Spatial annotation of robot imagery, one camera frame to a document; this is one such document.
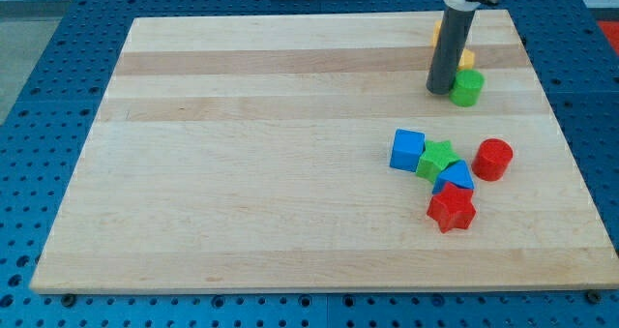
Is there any yellow block lower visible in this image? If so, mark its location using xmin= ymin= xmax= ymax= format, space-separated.
xmin=457 ymin=48 xmax=476 ymax=71

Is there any blue cube block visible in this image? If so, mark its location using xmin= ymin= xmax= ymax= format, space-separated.
xmin=390 ymin=129 xmax=426 ymax=172

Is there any red cylinder block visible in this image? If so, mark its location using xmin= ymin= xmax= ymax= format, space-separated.
xmin=471 ymin=138 xmax=514 ymax=182

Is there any yellow block upper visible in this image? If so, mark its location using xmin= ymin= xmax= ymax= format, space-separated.
xmin=431 ymin=20 xmax=442 ymax=47

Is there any green star block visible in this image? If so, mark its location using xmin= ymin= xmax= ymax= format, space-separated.
xmin=415 ymin=140 xmax=461 ymax=183

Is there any green cylinder block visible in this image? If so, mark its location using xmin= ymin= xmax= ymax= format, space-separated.
xmin=449 ymin=69 xmax=486 ymax=107

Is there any red star block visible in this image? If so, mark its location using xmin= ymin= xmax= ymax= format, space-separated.
xmin=427 ymin=182 xmax=477 ymax=233

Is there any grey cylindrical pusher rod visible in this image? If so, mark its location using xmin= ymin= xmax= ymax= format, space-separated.
xmin=426 ymin=7 xmax=475 ymax=95

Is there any yellow block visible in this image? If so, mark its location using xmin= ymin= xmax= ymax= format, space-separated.
xmin=431 ymin=20 xmax=442 ymax=47
xmin=457 ymin=48 xmax=476 ymax=71

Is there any blue triangle block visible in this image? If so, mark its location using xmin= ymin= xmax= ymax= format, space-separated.
xmin=431 ymin=161 xmax=475 ymax=194

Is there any wooden board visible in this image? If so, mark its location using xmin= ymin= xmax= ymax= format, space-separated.
xmin=30 ymin=10 xmax=618 ymax=294

